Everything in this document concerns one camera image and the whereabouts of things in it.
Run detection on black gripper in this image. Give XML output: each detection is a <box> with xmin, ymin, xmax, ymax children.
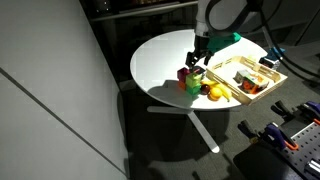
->
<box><xmin>185</xmin><ymin>35</ymin><xmax>214</xmax><ymax>69</ymax></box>

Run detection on light green block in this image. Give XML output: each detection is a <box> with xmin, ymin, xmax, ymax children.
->
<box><xmin>185</xmin><ymin>73</ymin><xmax>202</xmax><ymax>88</ymax></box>

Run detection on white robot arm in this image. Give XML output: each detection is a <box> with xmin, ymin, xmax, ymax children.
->
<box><xmin>185</xmin><ymin>0</ymin><xmax>263</xmax><ymax>69</ymax></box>

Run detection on magenta block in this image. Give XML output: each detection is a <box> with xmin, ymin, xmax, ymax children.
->
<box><xmin>177</xmin><ymin>67</ymin><xmax>190</xmax><ymax>82</ymax></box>

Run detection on orange block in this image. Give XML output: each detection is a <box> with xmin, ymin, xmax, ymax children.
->
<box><xmin>178</xmin><ymin>80</ymin><xmax>186</xmax><ymax>90</ymax></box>

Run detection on dark green block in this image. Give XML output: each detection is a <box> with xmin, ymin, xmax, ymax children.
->
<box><xmin>186</xmin><ymin>84</ymin><xmax>201</xmax><ymax>95</ymax></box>

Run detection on grey cube block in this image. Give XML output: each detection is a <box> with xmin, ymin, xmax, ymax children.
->
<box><xmin>234</xmin><ymin>70</ymin><xmax>249</xmax><ymax>83</ymax></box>

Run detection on wooden tray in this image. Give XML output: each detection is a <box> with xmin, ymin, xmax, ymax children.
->
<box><xmin>206</xmin><ymin>56</ymin><xmax>287</xmax><ymax>105</ymax></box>

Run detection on dark red plum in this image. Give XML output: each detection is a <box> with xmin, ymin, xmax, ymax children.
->
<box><xmin>200</xmin><ymin>84</ymin><xmax>210</xmax><ymax>95</ymax></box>

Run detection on orange fruit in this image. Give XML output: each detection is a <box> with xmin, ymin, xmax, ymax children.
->
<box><xmin>208</xmin><ymin>87</ymin><xmax>222</xmax><ymax>101</ymax></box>

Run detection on round white table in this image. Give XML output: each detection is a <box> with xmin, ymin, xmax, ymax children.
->
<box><xmin>129</xmin><ymin>28</ymin><xmax>270</xmax><ymax>111</ymax></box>

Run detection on yellow banana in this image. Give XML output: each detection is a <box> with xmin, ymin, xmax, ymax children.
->
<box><xmin>200</xmin><ymin>81</ymin><xmax>232</xmax><ymax>101</ymax></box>

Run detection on orange white patterned cube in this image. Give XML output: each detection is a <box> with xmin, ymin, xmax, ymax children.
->
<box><xmin>241</xmin><ymin>74</ymin><xmax>269</xmax><ymax>94</ymax></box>

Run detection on white table base leg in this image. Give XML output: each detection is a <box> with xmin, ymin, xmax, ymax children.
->
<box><xmin>147</xmin><ymin>106</ymin><xmax>220</xmax><ymax>153</ymax></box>

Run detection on lower purple black clamp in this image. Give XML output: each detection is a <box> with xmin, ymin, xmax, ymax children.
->
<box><xmin>237</xmin><ymin>120</ymin><xmax>299</xmax><ymax>150</ymax></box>

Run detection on purple black clamp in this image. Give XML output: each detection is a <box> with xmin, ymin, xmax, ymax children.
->
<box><xmin>237</xmin><ymin>120</ymin><xmax>299</xmax><ymax>150</ymax></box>
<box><xmin>271</xmin><ymin>101</ymin><xmax>320</xmax><ymax>125</ymax></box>

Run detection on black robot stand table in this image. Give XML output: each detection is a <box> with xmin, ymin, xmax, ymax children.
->
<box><xmin>233</xmin><ymin>141</ymin><xmax>304</xmax><ymax>180</ymax></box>

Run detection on upper purple black clamp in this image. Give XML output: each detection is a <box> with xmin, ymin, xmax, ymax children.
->
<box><xmin>271</xmin><ymin>101</ymin><xmax>320</xmax><ymax>125</ymax></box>

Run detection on black perforated breadboard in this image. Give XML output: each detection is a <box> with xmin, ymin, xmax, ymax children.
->
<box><xmin>279</xmin><ymin>123</ymin><xmax>320</xmax><ymax>180</ymax></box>

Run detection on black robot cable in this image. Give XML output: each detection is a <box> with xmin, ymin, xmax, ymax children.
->
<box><xmin>204</xmin><ymin>0</ymin><xmax>320</xmax><ymax>84</ymax></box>

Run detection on silver aluminium rail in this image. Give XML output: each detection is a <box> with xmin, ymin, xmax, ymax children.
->
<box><xmin>304</xmin><ymin>159</ymin><xmax>320</xmax><ymax>178</ymax></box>

